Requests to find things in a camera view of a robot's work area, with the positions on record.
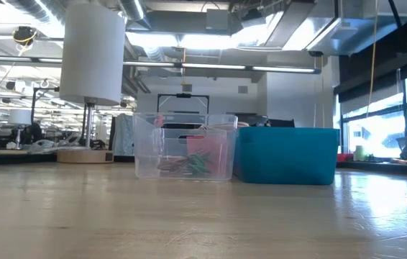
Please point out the green bottle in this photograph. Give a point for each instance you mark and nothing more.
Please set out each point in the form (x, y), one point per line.
(360, 154)

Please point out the black aluminium table frame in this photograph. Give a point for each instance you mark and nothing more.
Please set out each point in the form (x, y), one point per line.
(405, 169)

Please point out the white shade wooden base lamp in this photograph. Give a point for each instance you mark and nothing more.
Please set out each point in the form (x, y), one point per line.
(92, 54)

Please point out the teal plastic bin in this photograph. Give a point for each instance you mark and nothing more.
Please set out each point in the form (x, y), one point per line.
(286, 158)

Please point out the small white lamp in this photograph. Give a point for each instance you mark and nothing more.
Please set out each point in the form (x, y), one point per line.
(19, 117)

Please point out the clear plastic bin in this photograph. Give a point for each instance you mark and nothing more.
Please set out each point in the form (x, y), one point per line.
(146, 165)

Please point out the small red box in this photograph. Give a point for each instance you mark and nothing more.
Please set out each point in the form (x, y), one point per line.
(344, 157)

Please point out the long ceiling light bar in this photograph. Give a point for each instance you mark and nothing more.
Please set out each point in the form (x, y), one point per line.
(210, 66)

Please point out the black gantry frame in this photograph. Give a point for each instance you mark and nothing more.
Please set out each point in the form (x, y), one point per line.
(183, 95)

